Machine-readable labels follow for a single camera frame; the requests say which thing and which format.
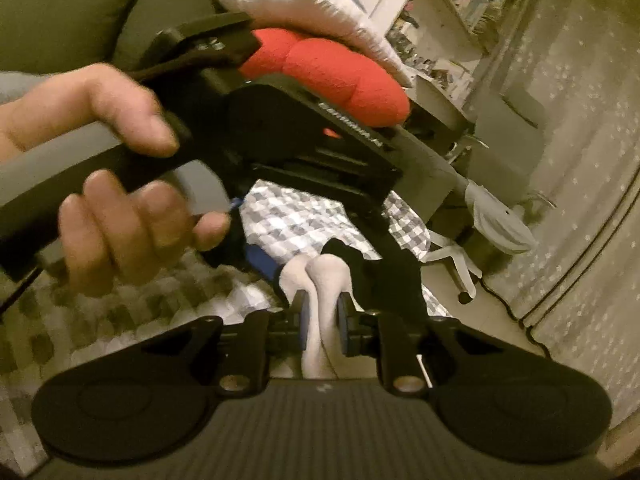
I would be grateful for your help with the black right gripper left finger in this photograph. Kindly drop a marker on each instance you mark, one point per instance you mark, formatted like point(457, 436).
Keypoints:
point(248, 348)

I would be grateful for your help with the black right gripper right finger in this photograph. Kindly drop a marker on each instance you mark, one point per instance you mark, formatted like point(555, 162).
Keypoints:
point(385, 337)

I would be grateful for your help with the black and white raglan shirt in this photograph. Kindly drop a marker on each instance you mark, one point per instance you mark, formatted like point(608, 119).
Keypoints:
point(390, 284)

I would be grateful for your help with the person left hand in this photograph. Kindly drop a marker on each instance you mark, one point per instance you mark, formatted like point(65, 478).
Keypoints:
point(109, 235)

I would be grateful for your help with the white striped pillow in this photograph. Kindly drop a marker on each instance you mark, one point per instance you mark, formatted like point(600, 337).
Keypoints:
point(341, 20)

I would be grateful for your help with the upper red puffy cushion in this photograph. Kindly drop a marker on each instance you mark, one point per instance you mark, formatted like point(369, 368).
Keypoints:
point(345, 77)

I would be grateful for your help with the grey star curtain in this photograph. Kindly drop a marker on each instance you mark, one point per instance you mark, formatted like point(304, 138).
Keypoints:
point(578, 291)

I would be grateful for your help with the grey office chair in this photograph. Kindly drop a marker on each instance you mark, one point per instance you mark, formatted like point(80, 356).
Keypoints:
point(504, 149)

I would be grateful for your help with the grey checkered quilt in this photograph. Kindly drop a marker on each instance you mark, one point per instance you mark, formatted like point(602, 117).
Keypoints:
point(49, 329)

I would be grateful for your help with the dark grey sofa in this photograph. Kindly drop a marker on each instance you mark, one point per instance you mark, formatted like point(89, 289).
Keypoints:
point(51, 36)

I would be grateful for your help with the white desk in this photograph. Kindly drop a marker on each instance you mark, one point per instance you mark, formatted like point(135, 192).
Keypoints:
point(434, 101)

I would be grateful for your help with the white bookshelf with books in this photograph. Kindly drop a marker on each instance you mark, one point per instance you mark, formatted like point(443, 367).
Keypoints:
point(445, 42)

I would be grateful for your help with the grey left gripper handle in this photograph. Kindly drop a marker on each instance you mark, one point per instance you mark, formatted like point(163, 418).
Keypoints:
point(37, 183)

